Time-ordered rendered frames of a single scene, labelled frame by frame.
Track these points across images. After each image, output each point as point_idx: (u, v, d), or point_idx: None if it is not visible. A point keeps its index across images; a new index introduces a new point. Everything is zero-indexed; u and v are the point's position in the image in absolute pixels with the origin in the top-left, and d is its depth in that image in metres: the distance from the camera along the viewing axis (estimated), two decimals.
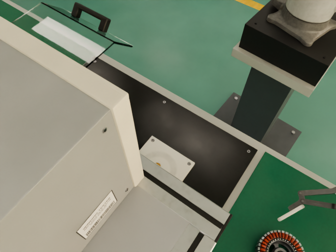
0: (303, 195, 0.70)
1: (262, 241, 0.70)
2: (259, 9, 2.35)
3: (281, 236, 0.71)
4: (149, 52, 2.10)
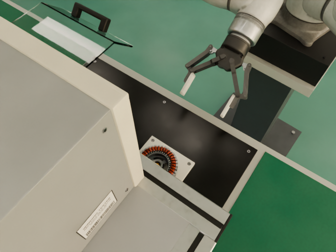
0: (189, 65, 0.85)
1: None
2: None
3: (152, 150, 0.79)
4: (149, 52, 2.10)
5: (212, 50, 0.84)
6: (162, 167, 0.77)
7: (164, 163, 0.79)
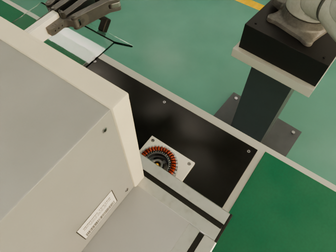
0: (52, 1, 0.52)
1: None
2: (259, 9, 2.35)
3: (152, 150, 0.79)
4: (149, 52, 2.10)
5: None
6: (162, 167, 0.77)
7: (164, 163, 0.79)
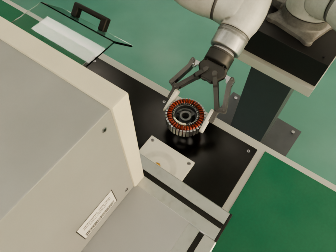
0: (173, 81, 0.82)
1: (167, 112, 0.80)
2: None
3: (180, 102, 0.82)
4: (149, 52, 2.10)
5: (195, 63, 0.82)
6: (190, 118, 0.81)
7: (192, 116, 0.83)
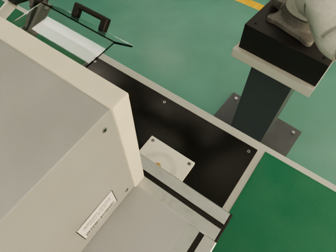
0: None
1: None
2: (259, 9, 2.35)
3: None
4: (149, 52, 2.10)
5: None
6: None
7: None
